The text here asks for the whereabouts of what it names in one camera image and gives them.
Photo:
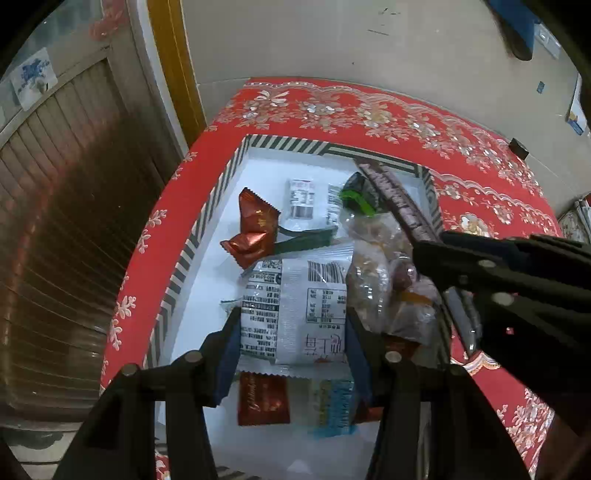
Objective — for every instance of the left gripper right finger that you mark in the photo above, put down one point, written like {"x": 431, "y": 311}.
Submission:
{"x": 436, "y": 422}

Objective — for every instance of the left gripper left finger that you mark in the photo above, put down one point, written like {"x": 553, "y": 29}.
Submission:
{"x": 117, "y": 439}

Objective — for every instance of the clear bag of red dates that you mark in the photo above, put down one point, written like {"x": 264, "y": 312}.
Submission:
{"x": 414, "y": 303}

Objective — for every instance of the blue white snack packet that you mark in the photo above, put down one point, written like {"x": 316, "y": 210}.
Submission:
{"x": 325, "y": 408}

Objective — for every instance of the long brown chocolate bar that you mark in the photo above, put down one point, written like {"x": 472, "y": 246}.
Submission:
{"x": 410, "y": 197}

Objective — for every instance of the clear bag of brown snacks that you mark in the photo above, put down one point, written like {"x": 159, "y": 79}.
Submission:
{"x": 381, "y": 268}

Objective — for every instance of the black green snack packet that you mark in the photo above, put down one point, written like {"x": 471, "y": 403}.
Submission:
{"x": 360, "y": 196}

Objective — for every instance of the white strawberry snack packet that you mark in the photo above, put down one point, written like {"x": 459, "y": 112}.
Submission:
{"x": 294, "y": 306}

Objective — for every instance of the small white snack packet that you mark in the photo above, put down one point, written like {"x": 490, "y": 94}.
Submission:
{"x": 302, "y": 199}

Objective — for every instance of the red foil snack packet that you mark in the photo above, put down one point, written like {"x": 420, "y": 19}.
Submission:
{"x": 259, "y": 223}

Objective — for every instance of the round cake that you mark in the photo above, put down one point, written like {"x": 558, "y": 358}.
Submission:
{"x": 228, "y": 305}

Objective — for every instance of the dark green snack packet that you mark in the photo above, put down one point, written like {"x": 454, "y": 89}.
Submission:
{"x": 294, "y": 241}

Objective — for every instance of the red floral tablecloth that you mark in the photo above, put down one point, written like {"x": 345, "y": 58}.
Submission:
{"x": 481, "y": 187}

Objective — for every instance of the small black box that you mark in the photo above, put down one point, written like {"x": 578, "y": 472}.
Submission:
{"x": 518, "y": 149}

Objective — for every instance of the wooden slatted door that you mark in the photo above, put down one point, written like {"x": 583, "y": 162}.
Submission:
{"x": 79, "y": 178}

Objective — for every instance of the blue picture on door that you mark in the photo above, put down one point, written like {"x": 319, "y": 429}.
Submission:
{"x": 33, "y": 78}

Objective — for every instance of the blue white wall paper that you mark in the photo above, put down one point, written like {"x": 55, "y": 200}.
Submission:
{"x": 576, "y": 117}

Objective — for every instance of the yellow door frame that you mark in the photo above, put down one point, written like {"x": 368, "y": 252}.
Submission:
{"x": 167, "y": 23}

